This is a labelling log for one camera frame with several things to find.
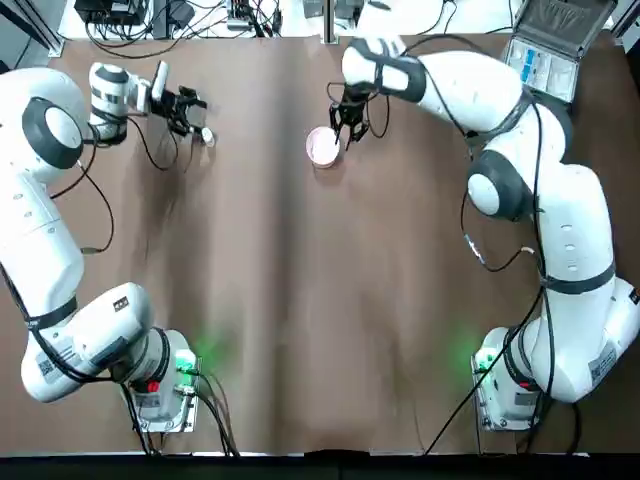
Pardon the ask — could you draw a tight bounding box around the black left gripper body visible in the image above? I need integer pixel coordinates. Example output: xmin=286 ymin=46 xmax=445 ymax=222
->
xmin=147 ymin=87 xmax=187 ymax=122

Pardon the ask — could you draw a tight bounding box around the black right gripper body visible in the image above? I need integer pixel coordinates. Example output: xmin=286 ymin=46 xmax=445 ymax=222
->
xmin=342 ymin=82 xmax=376 ymax=107

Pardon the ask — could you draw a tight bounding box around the pink bowl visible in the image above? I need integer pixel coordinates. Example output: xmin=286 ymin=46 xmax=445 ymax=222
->
xmin=305 ymin=125 xmax=347 ymax=170

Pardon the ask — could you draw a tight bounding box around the black electronics box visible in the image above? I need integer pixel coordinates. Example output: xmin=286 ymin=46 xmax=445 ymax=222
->
xmin=74 ymin=0 xmax=147 ymax=25

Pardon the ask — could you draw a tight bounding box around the black power adapter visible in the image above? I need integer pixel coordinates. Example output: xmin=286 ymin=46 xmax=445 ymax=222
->
xmin=152 ymin=0 xmax=197 ymax=40

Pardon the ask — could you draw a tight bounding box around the small grey hub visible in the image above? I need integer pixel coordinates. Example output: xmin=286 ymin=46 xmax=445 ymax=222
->
xmin=226 ymin=0 xmax=252 ymax=30

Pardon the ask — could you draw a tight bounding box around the blue white packet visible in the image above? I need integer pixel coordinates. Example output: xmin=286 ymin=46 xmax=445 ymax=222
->
xmin=518 ymin=47 xmax=541 ymax=85

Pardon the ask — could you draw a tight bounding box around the silver metal case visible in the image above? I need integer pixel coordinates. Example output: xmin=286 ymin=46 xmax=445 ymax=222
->
xmin=501 ymin=0 xmax=620 ymax=105

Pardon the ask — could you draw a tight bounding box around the black backdrop cloth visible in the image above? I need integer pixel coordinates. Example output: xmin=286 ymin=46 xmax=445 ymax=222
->
xmin=0 ymin=452 xmax=640 ymax=480

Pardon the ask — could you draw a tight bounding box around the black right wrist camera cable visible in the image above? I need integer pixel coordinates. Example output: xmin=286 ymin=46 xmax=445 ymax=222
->
xmin=327 ymin=81 xmax=392 ymax=140

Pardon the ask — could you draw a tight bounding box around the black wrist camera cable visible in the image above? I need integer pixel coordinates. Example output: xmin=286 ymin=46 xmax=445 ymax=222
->
xmin=327 ymin=81 xmax=392 ymax=140
xmin=124 ymin=113 xmax=199 ymax=174

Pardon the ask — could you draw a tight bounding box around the black left wrist camera cable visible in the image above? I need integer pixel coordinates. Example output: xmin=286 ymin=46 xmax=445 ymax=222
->
xmin=124 ymin=113 xmax=199 ymax=174

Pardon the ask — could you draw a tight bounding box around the aluminium post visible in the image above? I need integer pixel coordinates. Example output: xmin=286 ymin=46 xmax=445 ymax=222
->
xmin=321 ymin=0 xmax=342 ymax=46

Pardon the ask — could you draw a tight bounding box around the aluminium frame rail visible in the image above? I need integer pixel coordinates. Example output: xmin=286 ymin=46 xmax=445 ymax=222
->
xmin=610 ymin=0 xmax=640 ymax=51
xmin=27 ymin=0 xmax=66 ymax=57

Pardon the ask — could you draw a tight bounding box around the black cable silver connector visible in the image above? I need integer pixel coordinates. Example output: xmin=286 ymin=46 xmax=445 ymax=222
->
xmin=48 ymin=158 xmax=115 ymax=257
xmin=460 ymin=189 xmax=545 ymax=274

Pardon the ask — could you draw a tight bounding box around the black right foot cable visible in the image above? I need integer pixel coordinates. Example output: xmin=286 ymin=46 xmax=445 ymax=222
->
xmin=423 ymin=367 xmax=484 ymax=457

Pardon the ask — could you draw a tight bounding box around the black left foot cable bundle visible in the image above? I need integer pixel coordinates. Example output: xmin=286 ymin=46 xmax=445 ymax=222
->
xmin=192 ymin=367 xmax=242 ymax=459

